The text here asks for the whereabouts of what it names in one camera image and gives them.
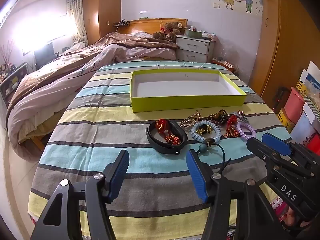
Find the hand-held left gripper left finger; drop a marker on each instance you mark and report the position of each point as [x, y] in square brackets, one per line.
[117, 175]

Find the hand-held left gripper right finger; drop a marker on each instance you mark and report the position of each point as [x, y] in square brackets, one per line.
[197, 177]

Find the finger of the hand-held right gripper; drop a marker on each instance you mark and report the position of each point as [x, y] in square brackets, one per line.
[276, 142]
[257, 147]

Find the black smart band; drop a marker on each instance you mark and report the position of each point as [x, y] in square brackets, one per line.
[160, 148]

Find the gold hair clip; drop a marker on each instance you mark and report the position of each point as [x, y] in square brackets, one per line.
[190, 121]

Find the yellow-green cardboard box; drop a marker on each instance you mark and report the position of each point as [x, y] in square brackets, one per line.
[175, 105]

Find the person's right hand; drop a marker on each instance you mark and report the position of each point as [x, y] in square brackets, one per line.
[291, 216]

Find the yellow printed carton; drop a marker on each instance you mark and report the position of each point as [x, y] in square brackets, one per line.
[285, 120]

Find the pink plastic bucket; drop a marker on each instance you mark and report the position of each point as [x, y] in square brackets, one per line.
[293, 105]

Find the dark red-black object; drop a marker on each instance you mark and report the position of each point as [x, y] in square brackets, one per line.
[282, 98]

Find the striped bedsheet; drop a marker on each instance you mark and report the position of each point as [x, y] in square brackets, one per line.
[100, 130]

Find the pile of papers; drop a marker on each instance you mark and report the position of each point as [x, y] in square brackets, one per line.
[312, 87]

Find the pile of books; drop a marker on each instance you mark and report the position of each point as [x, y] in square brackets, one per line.
[223, 63]

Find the wide wooden wardrobe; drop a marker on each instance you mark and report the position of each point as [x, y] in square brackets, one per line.
[287, 42]

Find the pink and brown quilt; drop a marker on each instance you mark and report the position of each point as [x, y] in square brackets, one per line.
[50, 80]

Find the white nightstand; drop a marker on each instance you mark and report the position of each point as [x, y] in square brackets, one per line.
[192, 47]

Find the green storage box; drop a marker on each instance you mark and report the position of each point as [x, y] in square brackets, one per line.
[193, 33]

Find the cluttered shelf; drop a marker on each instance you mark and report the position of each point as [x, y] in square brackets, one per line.
[12, 80]

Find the brown teddy bear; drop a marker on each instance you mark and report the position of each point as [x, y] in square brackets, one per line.
[171, 31]

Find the power strip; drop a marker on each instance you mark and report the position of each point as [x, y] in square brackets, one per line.
[121, 23]

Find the wooden headboard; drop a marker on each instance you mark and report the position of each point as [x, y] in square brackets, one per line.
[145, 25]

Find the floral curtain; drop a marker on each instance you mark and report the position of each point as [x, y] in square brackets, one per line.
[76, 17]

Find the narrow wooden wardrobe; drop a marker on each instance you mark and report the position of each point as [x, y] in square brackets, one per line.
[102, 10]

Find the white light switch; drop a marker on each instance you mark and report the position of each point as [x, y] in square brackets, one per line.
[217, 5]

